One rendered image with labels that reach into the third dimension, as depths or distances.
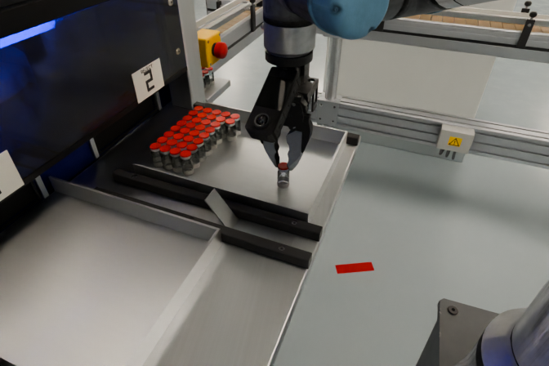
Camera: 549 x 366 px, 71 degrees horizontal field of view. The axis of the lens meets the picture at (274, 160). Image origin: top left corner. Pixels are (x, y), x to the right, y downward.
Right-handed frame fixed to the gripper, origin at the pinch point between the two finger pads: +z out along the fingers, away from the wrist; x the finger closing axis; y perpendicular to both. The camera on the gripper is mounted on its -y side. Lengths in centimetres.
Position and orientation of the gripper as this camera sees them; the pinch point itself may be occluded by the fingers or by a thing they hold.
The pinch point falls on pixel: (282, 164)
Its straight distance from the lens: 66.9
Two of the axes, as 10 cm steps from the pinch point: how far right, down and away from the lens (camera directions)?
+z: 0.0, 8.0, 6.0
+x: -9.3, -2.2, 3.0
